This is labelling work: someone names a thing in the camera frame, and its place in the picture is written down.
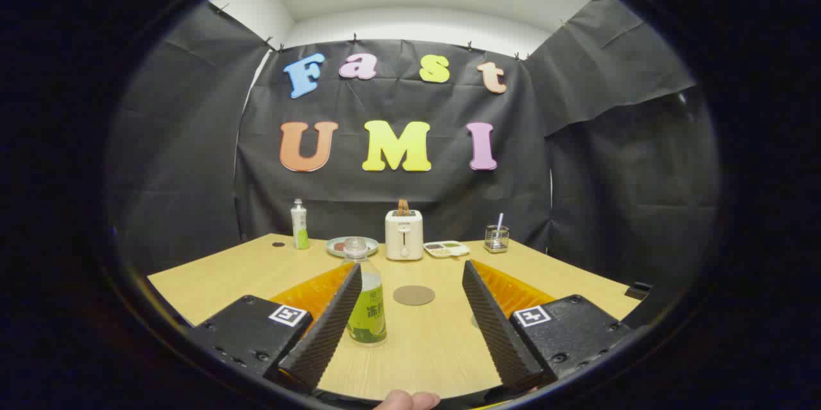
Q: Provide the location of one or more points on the pale green plate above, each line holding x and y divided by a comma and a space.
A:
373, 245

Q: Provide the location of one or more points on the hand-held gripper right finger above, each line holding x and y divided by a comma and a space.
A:
500, 333

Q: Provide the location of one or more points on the black backdrop cloth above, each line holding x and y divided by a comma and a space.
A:
385, 198

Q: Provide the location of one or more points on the round brown coaster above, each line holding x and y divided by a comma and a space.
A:
414, 295

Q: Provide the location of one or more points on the brown bread slice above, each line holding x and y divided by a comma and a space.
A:
403, 207

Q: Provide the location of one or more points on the clear juice bottle green label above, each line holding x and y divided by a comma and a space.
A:
371, 307

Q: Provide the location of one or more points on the wooden table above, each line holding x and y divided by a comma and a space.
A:
430, 352

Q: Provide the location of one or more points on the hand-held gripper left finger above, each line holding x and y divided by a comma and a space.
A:
327, 333

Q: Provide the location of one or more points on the small black box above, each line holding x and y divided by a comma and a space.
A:
638, 290

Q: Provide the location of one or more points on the white divided snack tray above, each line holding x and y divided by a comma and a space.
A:
446, 249

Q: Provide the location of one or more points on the white toaster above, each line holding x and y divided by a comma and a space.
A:
404, 237

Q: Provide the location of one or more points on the small white green bottle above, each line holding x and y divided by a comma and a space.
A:
299, 230

